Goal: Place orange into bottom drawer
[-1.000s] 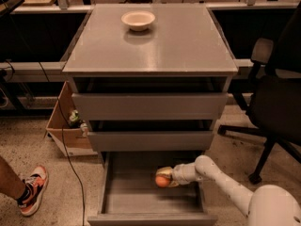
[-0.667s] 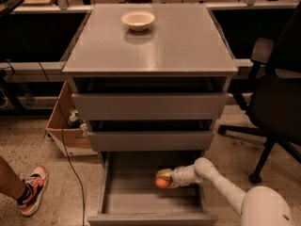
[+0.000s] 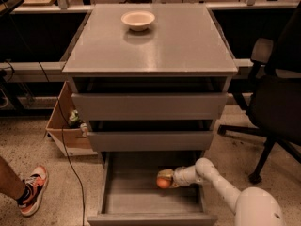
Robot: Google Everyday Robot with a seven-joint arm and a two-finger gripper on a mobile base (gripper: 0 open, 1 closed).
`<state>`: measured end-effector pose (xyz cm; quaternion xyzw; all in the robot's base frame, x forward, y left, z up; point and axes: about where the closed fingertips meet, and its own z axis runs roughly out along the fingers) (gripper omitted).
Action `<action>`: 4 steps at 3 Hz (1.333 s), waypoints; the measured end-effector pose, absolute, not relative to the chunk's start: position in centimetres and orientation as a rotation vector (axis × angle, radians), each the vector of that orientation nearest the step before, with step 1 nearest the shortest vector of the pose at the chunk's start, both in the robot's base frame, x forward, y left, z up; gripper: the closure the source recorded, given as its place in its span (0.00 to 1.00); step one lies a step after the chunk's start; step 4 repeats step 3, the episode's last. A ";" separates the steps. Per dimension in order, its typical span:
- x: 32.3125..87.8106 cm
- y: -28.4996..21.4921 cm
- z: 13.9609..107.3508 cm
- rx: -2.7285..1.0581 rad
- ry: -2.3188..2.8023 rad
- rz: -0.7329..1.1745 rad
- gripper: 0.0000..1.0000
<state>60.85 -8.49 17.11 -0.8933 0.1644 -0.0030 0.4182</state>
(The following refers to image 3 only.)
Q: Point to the grey drawer cabinet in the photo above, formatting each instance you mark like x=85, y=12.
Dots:
x=181, y=53

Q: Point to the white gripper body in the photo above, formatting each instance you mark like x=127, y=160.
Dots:
x=181, y=176

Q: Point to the black office chair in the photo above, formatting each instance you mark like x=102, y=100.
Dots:
x=275, y=104

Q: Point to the orange fruit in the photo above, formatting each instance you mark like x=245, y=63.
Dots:
x=163, y=183

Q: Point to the orange white sneaker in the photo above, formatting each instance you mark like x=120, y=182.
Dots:
x=35, y=186

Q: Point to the cardboard box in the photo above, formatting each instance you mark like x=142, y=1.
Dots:
x=69, y=141

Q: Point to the grey top drawer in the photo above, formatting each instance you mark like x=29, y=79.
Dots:
x=131, y=107

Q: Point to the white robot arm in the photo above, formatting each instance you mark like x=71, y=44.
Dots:
x=252, y=206

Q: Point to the bare person leg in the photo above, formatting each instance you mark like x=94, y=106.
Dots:
x=10, y=184

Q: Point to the grey middle drawer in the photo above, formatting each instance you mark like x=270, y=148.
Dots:
x=149, y=141

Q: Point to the white ceramic bowl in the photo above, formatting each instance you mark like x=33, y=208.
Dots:
x=139, y=20

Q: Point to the grey open bottom drawer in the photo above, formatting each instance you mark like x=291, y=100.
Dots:
x=130, y=196

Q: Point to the green white item in box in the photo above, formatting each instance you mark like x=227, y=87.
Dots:
x=75, y=122

